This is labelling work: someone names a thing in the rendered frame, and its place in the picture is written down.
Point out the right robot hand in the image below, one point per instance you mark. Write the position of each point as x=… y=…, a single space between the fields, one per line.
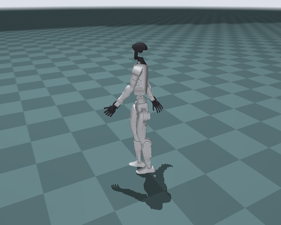
x=156 y=104

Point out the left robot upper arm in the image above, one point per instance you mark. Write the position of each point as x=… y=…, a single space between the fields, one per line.
x=136 y=73

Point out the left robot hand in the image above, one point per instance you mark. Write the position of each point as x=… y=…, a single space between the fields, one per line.
x=111 y=110

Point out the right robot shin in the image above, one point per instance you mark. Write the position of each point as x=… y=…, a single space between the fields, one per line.
x=138 y=151

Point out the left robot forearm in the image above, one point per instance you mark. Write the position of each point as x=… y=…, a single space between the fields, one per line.
x=123 y=97

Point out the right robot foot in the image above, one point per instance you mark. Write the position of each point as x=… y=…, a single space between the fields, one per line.
x=142 y=164

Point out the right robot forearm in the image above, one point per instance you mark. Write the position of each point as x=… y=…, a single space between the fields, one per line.
x=149 y=93

